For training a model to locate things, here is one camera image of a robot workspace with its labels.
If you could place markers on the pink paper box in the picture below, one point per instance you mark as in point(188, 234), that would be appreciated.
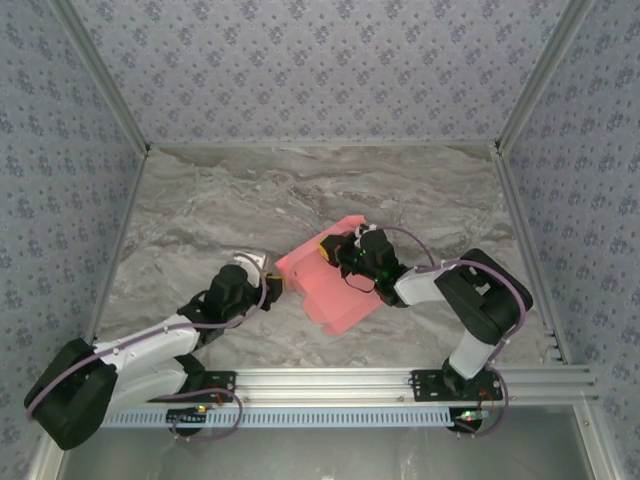
point(340, 310)

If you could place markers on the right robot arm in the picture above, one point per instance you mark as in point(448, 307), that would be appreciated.
point(480, 300)

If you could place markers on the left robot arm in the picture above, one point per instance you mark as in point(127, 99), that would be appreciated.
point(140, 345)

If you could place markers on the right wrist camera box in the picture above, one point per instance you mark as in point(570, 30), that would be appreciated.
point(360, 232)

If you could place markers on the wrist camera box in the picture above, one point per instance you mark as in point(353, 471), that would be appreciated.
point(248, 260)
point(360, 232)

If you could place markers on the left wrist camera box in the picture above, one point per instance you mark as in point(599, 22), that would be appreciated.
point(248, 260)

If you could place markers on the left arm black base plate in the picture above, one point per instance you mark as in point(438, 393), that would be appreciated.
point(225, 382)

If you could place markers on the wide aluminium mounting rail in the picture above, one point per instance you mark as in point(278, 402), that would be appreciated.
point(325, 385)

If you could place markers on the aluminium side rail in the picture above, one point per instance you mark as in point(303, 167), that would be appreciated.
point(127, 215)
point(515, 200)

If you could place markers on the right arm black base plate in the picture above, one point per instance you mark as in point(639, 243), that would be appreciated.
point(425, 387)

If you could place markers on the aluminium corner post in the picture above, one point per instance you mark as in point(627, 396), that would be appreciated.
point(540, 75)
point(106, 75)

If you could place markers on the aluminium lower frame rail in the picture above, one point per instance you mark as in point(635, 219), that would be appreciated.
point(600, 450)
point(42, 467)

